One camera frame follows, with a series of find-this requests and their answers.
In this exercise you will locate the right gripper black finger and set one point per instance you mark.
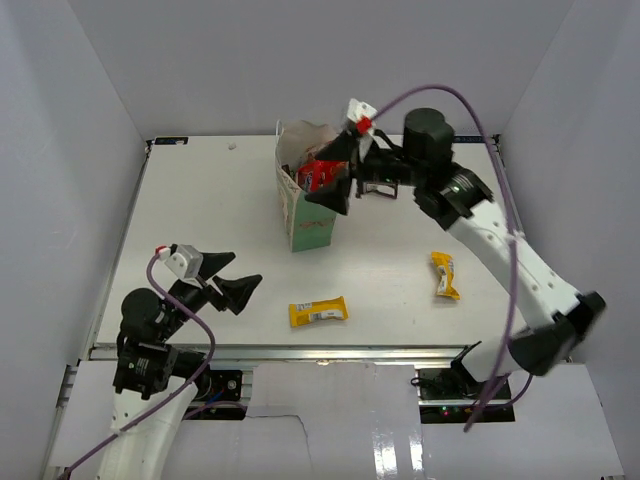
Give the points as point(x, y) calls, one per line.
point(334, 196)
point(340, 149)

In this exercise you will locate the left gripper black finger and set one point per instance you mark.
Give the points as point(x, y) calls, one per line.
point(212, 264)
point(237, 293)

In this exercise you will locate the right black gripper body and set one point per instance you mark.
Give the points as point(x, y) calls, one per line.
point(383, 164)

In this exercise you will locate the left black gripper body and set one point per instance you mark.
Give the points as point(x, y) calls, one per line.
point(188, 298)

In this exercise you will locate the red cookie snack bag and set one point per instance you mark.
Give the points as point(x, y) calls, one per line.
point(316, 174)

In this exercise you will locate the green white paper bag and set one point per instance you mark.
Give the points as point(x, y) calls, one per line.
point(307, 225)

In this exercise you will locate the yellow bar wrapper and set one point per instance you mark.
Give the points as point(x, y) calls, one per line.
point(445, 269)
point(302, 314)

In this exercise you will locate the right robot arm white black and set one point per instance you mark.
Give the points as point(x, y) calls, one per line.
point(557, 316)

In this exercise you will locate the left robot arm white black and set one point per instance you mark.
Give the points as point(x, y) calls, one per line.
point(158, 385)

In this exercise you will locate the brown bar wrapper far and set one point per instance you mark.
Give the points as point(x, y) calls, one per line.
point(382, 189)

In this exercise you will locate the blue label right corner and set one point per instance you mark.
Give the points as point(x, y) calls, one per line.
point(472, 139)

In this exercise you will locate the blue label corner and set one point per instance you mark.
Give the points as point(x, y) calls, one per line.
point(472, 139)
point(171, 140)

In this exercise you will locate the blue label left corner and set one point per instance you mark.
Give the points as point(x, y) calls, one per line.
point(171, 140)

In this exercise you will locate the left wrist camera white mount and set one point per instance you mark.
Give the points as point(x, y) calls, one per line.
point(184, 261)

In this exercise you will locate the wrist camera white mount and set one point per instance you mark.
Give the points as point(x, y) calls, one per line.
point(359, 117)
point(184, 261)

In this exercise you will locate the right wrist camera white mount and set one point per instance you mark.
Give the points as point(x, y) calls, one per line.
point(359, 117)

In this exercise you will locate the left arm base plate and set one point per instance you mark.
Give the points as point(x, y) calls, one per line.
point(219, 385)

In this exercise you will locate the aluminium front rail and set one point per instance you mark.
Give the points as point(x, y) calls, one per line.
point(326, 354)

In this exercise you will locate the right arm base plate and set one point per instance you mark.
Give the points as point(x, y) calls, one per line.
point(445, 399)

